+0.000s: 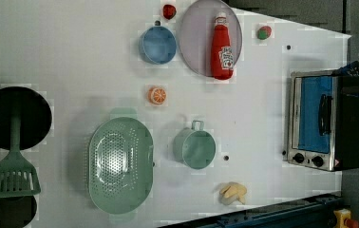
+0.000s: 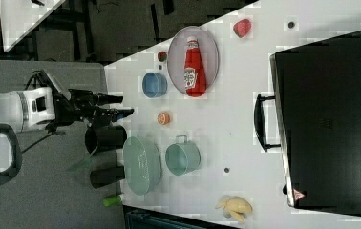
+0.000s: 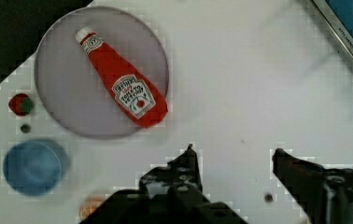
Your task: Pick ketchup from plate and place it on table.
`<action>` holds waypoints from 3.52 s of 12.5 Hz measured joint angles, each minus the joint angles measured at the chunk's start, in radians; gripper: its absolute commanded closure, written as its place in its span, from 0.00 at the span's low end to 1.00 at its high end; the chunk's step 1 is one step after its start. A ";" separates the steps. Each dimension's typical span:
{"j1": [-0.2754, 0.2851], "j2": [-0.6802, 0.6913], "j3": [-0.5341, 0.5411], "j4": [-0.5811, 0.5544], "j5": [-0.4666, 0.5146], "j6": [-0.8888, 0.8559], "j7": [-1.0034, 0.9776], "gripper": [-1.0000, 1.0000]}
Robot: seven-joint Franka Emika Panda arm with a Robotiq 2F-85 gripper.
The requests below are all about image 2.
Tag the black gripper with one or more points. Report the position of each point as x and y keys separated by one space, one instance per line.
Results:
x=81 y=106

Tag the red ketchup bottle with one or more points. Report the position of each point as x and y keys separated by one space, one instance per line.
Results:
x=194 y=72

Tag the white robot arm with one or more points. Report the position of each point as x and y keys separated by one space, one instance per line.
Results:
x=46 y=109

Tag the grey oval plate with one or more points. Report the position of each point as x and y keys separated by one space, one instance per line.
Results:
x=177 y=55

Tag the blue bowl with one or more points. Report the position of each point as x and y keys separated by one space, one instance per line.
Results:
x=154 y=85

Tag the green oval bowl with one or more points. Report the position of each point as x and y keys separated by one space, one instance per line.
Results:
x=142 y=164

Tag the black lower table clamp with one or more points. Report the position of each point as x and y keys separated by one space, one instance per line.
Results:
x=103 y=177

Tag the small dark red fruit toy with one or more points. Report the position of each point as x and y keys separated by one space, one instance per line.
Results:
x=162 y=56

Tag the green marker pen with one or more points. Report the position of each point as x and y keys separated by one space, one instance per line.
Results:
x=112 y=200

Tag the dark teal crate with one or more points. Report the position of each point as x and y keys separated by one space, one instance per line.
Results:
x=141 y=219

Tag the white background table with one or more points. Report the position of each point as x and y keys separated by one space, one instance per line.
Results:
x=19 y=17

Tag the red strawberry toy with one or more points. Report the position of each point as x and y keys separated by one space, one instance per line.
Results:
x=242 y=28

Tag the yellow banana bunch toy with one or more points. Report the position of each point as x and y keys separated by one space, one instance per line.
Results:
x=235 y=208

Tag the black oven appliance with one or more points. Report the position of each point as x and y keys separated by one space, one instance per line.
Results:
x=317 y=89

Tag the green mug with handle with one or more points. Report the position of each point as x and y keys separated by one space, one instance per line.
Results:
x=183 y=156

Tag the black oven door handle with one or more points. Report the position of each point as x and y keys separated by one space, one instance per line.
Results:
x=259 y=122

